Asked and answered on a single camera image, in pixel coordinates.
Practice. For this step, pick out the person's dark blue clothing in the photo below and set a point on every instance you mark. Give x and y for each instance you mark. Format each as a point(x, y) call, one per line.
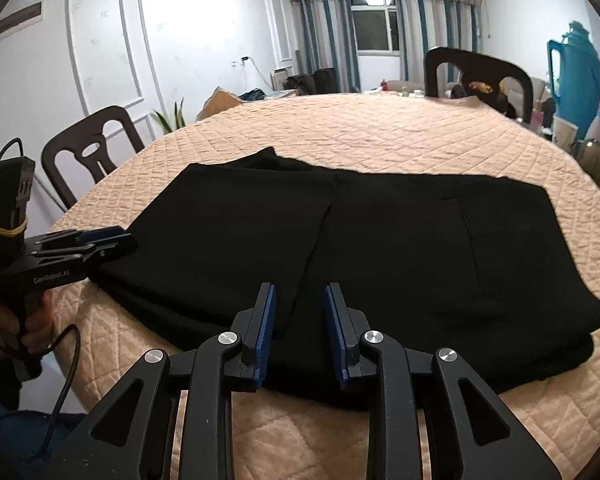
point(15, 440)

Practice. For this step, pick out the tan quilted cushion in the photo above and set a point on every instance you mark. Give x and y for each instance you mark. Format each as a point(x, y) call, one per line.
point(220, 102)

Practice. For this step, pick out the framed wall sign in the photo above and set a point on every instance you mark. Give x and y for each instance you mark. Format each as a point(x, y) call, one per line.
point(17, 21)

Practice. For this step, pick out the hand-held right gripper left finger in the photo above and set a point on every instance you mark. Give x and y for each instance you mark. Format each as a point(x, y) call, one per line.
point(265, 335)

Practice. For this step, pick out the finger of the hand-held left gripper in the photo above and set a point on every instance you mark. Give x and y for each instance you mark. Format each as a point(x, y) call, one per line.
point(115, 251)
point(100, 233)

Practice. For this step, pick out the window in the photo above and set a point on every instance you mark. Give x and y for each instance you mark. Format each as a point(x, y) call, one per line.
point(375, 25)

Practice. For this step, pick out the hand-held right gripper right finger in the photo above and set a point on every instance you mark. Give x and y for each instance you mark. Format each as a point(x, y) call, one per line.
point(335, 335)

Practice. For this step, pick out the dark blue bag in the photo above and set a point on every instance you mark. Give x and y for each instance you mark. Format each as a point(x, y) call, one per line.
point(251, 95)

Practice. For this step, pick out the striped curtain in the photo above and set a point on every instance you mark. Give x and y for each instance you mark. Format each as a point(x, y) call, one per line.
point(430, 35)
point(320, 35)

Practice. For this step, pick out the dark wooden chair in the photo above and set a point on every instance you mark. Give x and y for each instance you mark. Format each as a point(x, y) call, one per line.
point(480, 60)
point(107, 114)

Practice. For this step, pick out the glass jar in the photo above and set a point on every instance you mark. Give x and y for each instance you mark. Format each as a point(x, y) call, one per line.
point(592, 160)

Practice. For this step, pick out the beige quilted blanket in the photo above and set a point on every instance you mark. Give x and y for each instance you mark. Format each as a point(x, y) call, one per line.
point(380, 130)

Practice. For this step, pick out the person's left hand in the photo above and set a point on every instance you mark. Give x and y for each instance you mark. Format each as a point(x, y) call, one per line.
point(35, 327)

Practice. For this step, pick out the white cup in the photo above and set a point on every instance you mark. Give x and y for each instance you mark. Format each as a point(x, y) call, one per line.
point(564, 132)

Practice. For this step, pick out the green potted plant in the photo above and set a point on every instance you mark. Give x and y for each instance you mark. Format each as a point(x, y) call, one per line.
point(172, 120)

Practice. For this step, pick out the blue thermos jug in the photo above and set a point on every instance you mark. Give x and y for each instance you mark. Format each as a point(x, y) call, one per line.
point(577, 85)

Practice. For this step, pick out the black pants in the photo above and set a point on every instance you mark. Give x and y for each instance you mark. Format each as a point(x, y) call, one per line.
point(405, 260)

